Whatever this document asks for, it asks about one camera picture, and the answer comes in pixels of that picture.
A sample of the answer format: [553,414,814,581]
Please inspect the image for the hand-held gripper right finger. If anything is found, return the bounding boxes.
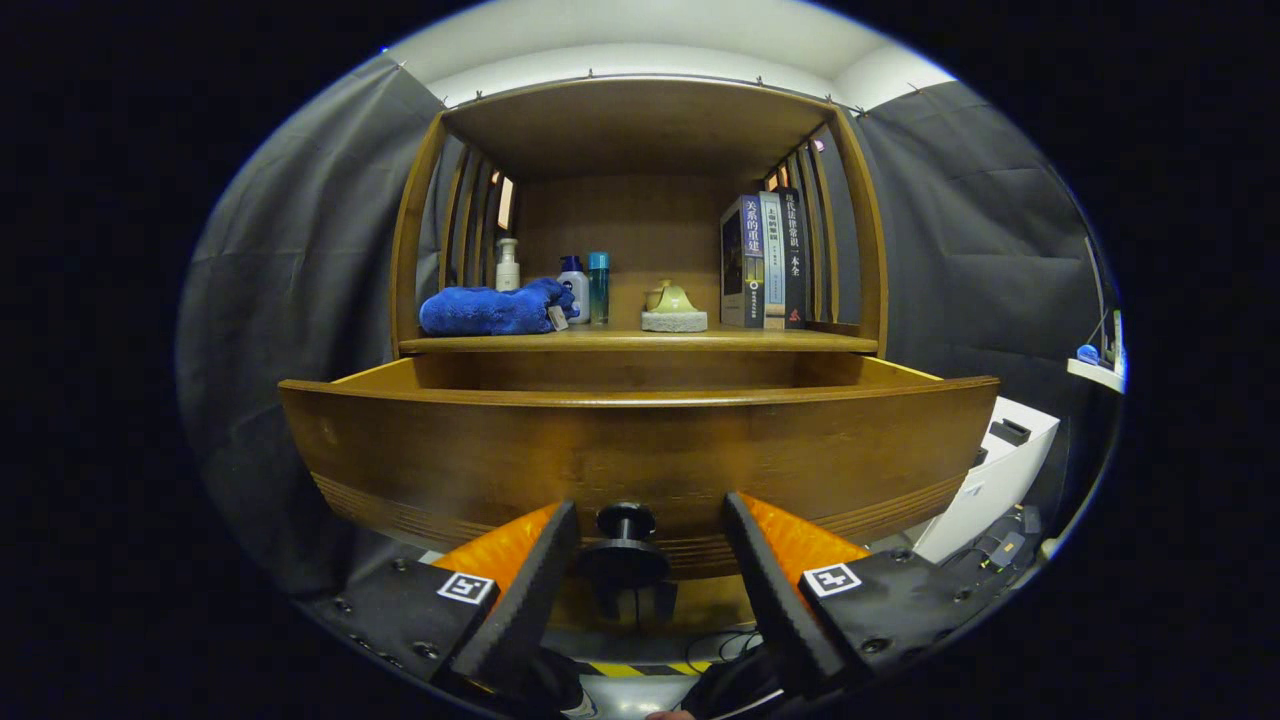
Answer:
[722,491,1001,701]

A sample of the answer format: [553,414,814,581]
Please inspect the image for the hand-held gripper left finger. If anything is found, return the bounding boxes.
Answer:
[300,500,583,713]

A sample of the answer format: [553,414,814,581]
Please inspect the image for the black drawer knob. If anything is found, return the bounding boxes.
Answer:
[580,502,673,591]

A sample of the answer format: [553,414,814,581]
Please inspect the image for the wooden drawer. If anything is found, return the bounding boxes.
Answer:
[277,353,1001,591]

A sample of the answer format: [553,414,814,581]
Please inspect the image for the green soap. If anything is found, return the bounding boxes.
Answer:
[640,279,709,333]

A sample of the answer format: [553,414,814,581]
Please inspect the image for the wooden cabinet door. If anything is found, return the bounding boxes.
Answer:
[640,575,746,633]
[548,578,641,631]

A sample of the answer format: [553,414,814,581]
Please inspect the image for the wooden countertop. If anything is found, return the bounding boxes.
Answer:
[398,325,881,356]

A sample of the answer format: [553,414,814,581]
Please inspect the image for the person's left black shoe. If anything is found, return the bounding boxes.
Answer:
[500,645,601,720]

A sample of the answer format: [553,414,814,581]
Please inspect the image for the person's black shoe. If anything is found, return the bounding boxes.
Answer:
[695,645,791,720]
[500,645,601,720]

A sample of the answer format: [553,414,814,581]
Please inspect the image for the person's right black shoe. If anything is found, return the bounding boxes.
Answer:
[695,645,791,720]

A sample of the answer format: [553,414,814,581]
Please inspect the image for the yellow black floor tape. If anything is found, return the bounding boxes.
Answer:
[575,660,713,678]

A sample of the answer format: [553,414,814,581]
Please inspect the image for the white box unit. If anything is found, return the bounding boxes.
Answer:
[910,396,1061,564]

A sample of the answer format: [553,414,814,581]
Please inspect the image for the blue towel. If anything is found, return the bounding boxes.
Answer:
[419,277,579,337]

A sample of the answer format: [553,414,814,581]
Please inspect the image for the white bottle with blue cap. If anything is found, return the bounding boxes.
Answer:
[557,255,592,324]

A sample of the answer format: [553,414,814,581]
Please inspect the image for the pale-spined book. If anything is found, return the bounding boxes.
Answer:
[757,190,787,331]

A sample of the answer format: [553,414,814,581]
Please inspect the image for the blue-spined book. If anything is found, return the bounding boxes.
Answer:
[720,195,766,329]

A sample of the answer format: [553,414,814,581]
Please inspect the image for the black floor cables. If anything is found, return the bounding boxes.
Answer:
[685,628,766,666]

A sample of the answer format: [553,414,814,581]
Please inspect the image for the white wall shelf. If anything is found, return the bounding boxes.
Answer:
[1066,357,1126,393]

